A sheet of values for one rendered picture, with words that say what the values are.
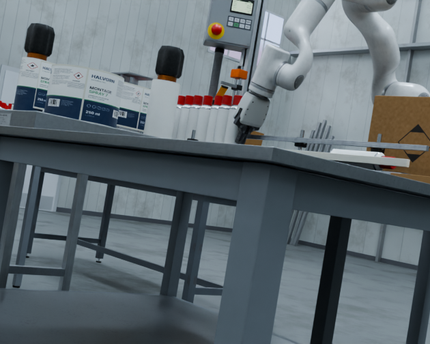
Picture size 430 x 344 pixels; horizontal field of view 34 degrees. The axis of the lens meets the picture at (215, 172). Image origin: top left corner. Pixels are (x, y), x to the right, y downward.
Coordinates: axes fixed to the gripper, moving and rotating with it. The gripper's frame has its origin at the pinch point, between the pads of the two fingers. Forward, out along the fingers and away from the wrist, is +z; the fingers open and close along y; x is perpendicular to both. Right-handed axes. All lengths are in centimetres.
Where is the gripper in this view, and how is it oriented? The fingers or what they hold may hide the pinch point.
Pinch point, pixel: (241, 138)
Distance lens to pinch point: 229.2
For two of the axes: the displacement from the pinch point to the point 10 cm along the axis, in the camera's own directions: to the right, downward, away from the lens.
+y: -7.5, -1.4, -6.4
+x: 5.4, 4.1, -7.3
